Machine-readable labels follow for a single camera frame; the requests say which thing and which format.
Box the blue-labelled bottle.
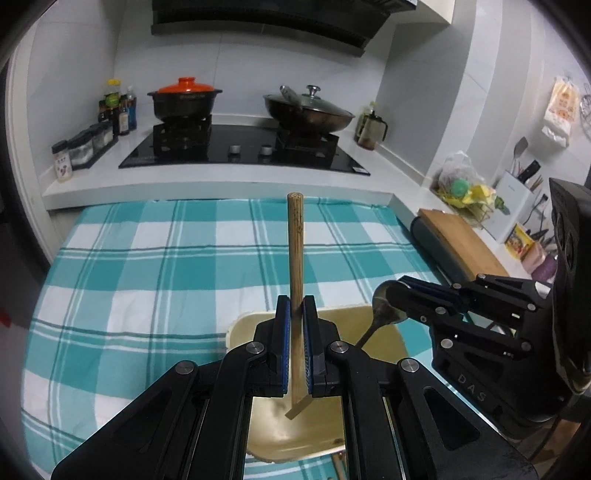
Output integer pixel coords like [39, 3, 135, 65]
[126, 85, 139, 130]

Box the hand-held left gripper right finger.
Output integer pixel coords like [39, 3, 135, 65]
[304, 295, 539, 480]

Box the hanging printed bag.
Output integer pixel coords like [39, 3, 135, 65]
[540, 75, 581, 149]

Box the black glass cooktop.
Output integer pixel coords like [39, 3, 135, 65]
[119, 122, 371, 177]

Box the yellow-capped sauce bottle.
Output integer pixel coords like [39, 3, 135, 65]
[103, 78, 122, 136]

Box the white-labelled seasoning jar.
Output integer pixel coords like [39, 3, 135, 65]
[51, 141, 74, 184]

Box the teal checked tablecloth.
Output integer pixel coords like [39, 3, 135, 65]
[23, 196, 468, 480]

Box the glass french press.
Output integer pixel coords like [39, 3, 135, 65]
[354, 105, 389, 151]

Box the glass wok lid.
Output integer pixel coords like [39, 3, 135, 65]
[270, 84, 345, 116]

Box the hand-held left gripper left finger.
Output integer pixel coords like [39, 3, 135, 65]
[51, 295, 294, 480]

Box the yellow packet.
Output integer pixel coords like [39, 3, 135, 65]
[504, 224, 532, 260]

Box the group of condiment bottles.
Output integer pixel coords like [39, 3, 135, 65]
[68, 122, 119, 169]

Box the wooden cooking utensil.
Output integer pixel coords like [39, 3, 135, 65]
[286, 192, 315, 421]

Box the white knife block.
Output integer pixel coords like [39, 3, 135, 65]
[485, 170, 542, 241]

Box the pink cup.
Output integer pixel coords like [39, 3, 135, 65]
[521, 242, 548, 278]

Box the orange pot lid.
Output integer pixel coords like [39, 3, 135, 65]
[158, 77, 214, 95]

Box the black range hood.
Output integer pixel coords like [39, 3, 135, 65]
[151, 0, 419, 59]

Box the metal spoon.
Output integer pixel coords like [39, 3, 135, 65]
[354, 280, 410, 350]

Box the clear plastic bag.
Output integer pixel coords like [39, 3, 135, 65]
[431, 151, 486, 205]

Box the wooden cutting board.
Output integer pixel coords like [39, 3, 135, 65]
[418, 208, 511, 278]

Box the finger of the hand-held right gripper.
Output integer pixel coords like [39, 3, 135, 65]
[401, 288, 544, 370]
[396, 273, 552, 319]

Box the beige utensil holder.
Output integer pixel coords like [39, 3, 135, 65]
[226, 302, 410, 465]

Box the black clay pot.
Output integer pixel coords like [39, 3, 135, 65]
[148, 90, 223, 124]

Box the dark metal wok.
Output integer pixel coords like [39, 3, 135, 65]
[263, 95, 356, 134]

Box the grey kitchen spatula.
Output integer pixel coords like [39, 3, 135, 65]
[510, 136, 530, 174]

